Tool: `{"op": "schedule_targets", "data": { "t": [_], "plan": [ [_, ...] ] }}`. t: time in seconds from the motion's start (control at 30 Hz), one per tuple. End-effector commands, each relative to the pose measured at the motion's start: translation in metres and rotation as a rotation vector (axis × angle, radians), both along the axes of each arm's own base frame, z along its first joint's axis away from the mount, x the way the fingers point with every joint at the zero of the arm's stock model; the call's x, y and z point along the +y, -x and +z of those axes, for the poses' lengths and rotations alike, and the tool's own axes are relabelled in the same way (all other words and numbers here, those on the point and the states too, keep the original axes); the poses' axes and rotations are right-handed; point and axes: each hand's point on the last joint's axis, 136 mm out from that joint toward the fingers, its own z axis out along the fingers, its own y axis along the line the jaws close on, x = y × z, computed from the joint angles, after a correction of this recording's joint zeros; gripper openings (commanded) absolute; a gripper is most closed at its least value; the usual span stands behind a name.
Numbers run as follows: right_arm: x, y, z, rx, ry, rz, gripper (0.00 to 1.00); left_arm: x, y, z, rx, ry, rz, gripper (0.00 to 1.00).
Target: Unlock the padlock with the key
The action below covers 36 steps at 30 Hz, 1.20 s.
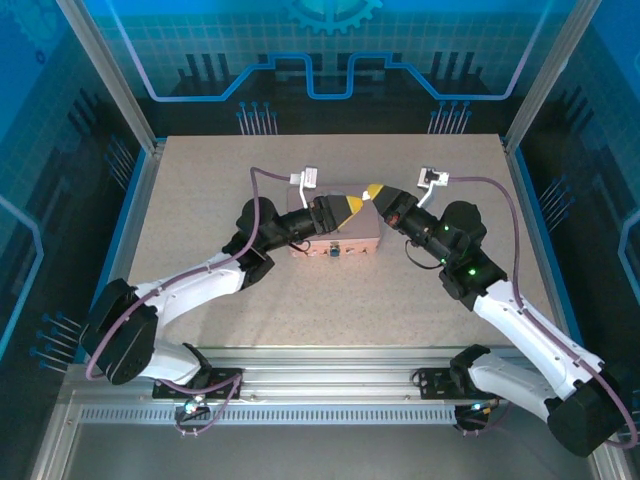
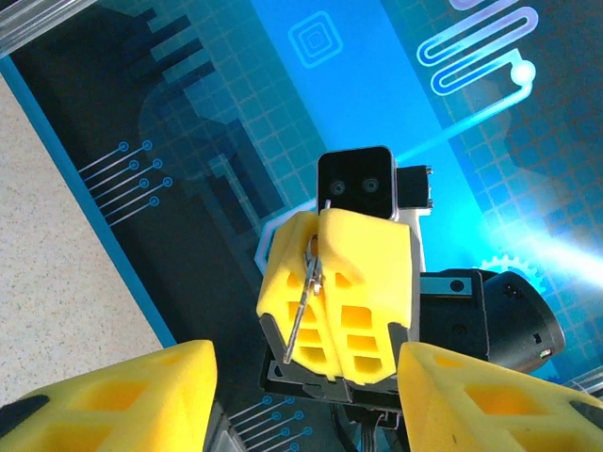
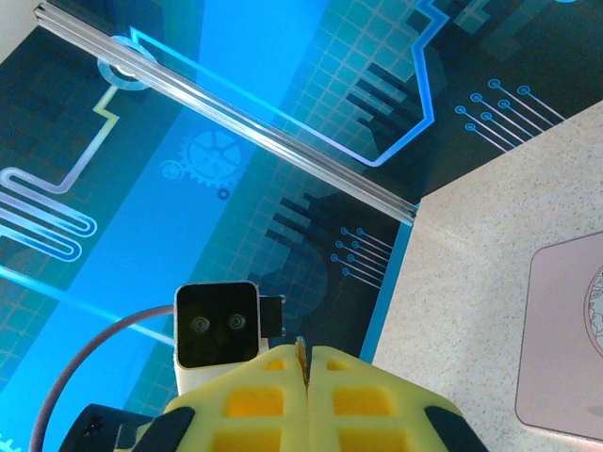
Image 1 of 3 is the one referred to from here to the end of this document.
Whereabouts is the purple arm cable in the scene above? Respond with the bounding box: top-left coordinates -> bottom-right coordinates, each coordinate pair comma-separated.
85,167 -> 294,439
447,174 -> 639,449

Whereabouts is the aluminium table side rail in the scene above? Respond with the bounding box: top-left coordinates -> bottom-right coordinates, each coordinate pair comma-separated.
501,139 -> 586,351
82,142 -> 167,364

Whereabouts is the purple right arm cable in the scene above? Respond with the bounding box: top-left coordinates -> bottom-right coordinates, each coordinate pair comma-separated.
447,174 -> 639,449

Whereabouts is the aluminium frame post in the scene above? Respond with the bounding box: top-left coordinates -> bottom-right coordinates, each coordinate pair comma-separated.
57,0 -> 167,154
502,0 -> 604,154

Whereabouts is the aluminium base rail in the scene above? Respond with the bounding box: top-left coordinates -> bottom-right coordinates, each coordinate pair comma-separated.
64,347 -> 601,404

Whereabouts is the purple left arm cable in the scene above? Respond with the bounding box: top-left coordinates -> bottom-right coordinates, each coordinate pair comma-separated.
85,167 -> 294,439

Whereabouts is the slotted grey cable duct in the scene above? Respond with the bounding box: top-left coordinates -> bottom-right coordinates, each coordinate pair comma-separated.
79,407 -> 464,426

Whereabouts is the pink cartoon tin box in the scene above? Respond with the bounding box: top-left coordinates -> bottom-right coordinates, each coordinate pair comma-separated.
285,179 -> 385,261

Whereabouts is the thin black right gripper wire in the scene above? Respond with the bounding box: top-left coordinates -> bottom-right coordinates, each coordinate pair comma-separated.
402,239 -> 442,272

